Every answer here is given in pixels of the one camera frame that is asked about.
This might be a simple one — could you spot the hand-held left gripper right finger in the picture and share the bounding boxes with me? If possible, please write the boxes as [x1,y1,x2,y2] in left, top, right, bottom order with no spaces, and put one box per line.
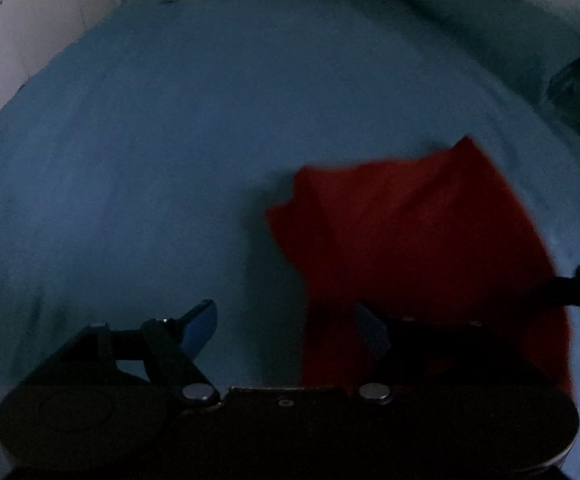
[354,302,547,402]

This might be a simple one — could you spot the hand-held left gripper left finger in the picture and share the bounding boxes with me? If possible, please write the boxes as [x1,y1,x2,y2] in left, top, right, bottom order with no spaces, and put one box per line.
[35,300,221,407]

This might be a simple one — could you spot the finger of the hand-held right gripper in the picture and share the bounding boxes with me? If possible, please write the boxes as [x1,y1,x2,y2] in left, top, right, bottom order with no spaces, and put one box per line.
[517,264,580,332]

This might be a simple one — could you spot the red knit sweater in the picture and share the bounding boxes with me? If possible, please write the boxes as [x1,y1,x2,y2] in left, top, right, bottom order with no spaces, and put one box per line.
[265,135,577,397]

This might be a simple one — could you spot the folded blue blanket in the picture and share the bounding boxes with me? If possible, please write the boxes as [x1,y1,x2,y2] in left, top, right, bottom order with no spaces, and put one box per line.
[544,57,580,133]

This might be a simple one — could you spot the blue pillow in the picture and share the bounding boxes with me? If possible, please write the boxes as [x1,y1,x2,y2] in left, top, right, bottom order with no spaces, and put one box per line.
[355,0,580,106]

